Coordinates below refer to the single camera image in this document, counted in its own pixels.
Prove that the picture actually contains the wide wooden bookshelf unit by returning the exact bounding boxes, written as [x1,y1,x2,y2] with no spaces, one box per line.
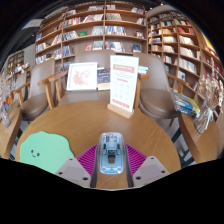
[34,0,148,67]

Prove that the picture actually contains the glass vase with pink flowers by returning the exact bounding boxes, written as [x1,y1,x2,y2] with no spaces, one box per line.
[0,71,18,129]

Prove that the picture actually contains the transparent blue computer mouse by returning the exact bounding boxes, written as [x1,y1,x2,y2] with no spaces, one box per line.
[98,132,128,175]

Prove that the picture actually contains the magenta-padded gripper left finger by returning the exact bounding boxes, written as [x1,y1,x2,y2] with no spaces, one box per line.
[54,143,100,189]

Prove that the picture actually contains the green cloud-shaped mouse pad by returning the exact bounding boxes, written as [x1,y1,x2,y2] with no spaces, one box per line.
[19,130,75,175]

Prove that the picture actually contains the wooden bookshelf with yellow poster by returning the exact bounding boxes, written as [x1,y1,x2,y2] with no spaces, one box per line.
[146,9,224,113]

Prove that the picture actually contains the dark-covered book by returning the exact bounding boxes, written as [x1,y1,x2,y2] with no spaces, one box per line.
[96,67,111,91]

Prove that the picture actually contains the white sign on wooden stand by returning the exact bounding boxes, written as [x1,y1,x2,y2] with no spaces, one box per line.
[107,54,140,120]

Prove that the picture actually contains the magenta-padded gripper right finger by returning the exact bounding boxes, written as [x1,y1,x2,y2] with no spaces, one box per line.
[124,143,171,188]

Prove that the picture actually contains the white framed picture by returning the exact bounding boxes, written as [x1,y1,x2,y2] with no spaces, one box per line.
[65,61,98,92]

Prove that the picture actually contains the glass vase with pale flowers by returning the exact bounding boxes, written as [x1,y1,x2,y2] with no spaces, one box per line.
[193,73,224,135]

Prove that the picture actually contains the stack of colourful books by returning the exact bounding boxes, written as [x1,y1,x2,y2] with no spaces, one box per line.
[173,91,201,117]

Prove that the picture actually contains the distant wooden bookshelf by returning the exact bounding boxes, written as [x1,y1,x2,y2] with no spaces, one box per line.
[6,50,26,76]

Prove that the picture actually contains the light blue book stack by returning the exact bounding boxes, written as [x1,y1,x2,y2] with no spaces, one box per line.
[137,65,150,75]

